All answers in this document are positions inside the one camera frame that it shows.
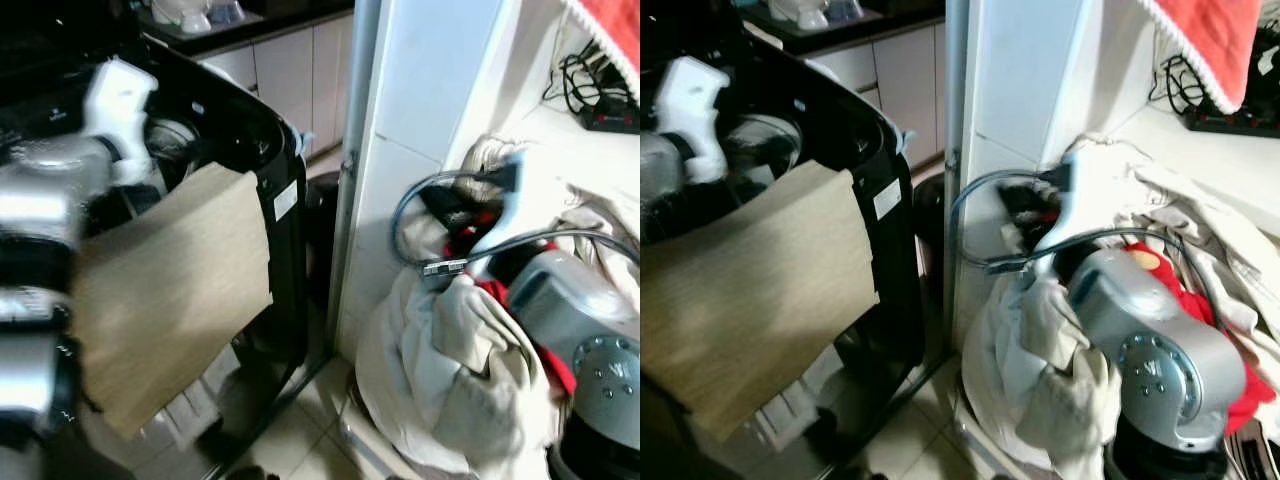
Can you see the beige woven cloth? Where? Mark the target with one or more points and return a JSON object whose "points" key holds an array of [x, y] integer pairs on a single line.
{"points": [[175, 290], [750, 290]]}

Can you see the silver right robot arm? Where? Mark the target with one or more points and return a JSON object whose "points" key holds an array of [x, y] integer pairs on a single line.
{"points": [[1160, 330], [585, 320]]}

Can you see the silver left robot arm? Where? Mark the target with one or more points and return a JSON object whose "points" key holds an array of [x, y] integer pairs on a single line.
{"points": [[662, 165], [38, 215]]}

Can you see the cream clothes pile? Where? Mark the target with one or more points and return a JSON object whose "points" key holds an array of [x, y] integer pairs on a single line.
{"points": [[470, 370], [1060, 370]]}

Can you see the black top-load washing machine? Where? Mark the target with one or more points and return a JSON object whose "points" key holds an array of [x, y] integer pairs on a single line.
{"points": [[262, 150], [872, 130]]}

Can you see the black power strip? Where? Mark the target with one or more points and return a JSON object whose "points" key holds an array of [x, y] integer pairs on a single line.
{"points": [[1235, 122], [610, 120]]}

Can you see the white kitchen cabinet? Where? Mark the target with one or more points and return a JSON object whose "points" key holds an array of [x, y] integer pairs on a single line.
{"points": [[290, 80], [890, 85]]}

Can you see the red garment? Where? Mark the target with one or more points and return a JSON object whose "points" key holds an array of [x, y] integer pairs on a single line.
{"points": [[1255, 395], [560, 375]]}

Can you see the black kitchen countertop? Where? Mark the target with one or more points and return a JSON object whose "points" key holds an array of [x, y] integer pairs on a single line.
{"points": [[880, 22], [270, 25]]}

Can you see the red towel with white trim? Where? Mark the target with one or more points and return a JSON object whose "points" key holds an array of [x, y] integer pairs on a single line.
{"points": [[612, 30], [1205, 40]]}

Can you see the white laundry basket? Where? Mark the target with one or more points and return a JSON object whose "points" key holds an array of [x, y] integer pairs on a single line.
{"points": [[375, 450], [985, 440]]}

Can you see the white kitchen appliance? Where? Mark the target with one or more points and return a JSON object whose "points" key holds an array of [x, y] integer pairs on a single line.
{"points": [[195, 14], [805, 12]]}

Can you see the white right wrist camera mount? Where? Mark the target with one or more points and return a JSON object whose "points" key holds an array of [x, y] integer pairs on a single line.
{"points": [[1066, 195], [508, 195]]}

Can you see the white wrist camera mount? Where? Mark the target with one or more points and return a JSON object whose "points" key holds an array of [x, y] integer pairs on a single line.
{"points": [[120, 105], [1066, 195], [508, 195], [698, 105]]}

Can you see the grey metal door frame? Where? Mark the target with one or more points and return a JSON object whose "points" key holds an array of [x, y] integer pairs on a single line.
{"points": [[956, 150], [352, 150]]}

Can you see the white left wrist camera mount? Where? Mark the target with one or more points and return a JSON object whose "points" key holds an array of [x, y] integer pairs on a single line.
{"points": [[698, 105], [120, 105]]}

